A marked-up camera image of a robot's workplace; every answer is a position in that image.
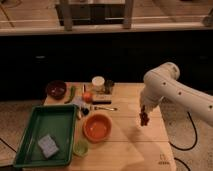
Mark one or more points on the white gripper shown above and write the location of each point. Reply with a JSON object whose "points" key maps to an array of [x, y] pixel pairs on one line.
{"points": [[149, 100]]}

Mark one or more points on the dark grape bunch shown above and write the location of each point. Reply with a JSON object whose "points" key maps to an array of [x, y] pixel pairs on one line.
{"points": [[144, 117]]}

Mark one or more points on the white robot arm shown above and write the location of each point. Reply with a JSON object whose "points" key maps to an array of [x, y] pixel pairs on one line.
{"points": [[161, 82]]}

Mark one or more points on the orange red bowl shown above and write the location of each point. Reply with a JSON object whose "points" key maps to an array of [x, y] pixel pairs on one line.
{"points": [[97, 128]]}

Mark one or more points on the dark maroon bowl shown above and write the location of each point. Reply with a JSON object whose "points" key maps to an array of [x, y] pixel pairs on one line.
{"points": [[56, 89]]}

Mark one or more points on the dark glass jar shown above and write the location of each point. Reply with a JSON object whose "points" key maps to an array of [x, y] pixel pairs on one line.
{"points": [[109, 84]]}

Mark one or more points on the black brown brush block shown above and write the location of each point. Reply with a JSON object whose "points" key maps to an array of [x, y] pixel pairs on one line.
{"points": [[101, 99]]}

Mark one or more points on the white lidded jar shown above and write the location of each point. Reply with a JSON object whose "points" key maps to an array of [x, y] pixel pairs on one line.
{"points": [[98, 84]]}

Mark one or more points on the metal spoon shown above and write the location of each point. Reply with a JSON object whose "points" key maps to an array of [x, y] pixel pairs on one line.
{"points": [[103, 108]]}

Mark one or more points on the orange tomato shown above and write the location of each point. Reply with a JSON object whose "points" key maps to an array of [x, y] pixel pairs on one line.
{"points": [[87, 97]]}

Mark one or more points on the small dark toy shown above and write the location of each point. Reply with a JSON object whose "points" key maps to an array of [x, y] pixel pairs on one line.
{"points": [[85, 111]]}

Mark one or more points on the small green cup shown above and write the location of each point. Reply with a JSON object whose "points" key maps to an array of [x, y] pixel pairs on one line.
{"points": [[80, 148]]}

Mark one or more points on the green plastic tray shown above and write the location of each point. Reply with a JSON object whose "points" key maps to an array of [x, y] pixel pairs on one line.
{"points": [[55, 121]]}

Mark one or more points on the blue grey sponge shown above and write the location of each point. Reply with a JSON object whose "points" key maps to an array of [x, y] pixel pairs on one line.
{"points": [[48, 146]]}

